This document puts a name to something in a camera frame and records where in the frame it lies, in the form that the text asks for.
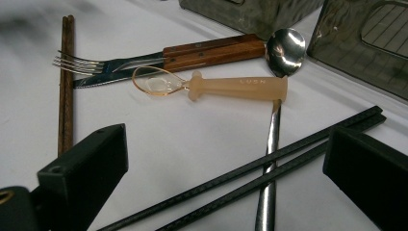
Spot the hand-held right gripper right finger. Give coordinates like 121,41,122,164
322,126,408,231

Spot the smoky clear plastic bin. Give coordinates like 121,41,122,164
306,0,408,101
178,0,325,41

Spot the metal spoon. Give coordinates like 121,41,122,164
254,28,307,231

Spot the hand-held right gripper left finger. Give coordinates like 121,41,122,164
37,123,130,231

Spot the brown wooden chopstick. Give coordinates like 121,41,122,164
57,15,69,157
63,13,76,155

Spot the wooden handled fork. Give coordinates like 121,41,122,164
52,33,266,77

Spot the wooden handled knife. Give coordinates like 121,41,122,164
72,39,268,90

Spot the clear spoon with beige handle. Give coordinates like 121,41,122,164
132,65,289,103

